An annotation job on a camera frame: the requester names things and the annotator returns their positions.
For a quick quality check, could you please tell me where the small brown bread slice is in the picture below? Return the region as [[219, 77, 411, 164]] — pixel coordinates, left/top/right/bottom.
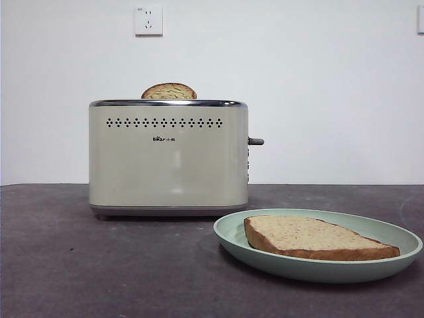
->
[[141, 82, 198, 100]]

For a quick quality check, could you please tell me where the large brown bread slice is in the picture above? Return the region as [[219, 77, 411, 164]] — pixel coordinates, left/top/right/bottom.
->
[[243, 215, 401, 262]]

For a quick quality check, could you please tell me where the cream two-slot toaster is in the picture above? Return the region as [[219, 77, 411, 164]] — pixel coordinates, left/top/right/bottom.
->
[[88, 99, 265, 221]]

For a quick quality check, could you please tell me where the white wall socket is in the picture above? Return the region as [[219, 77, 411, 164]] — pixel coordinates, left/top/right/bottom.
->
[[134, 5, 164, 38]]

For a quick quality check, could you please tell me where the pale green round plate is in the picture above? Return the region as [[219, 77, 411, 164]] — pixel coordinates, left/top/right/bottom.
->
[[213, 208, 424, 284]]

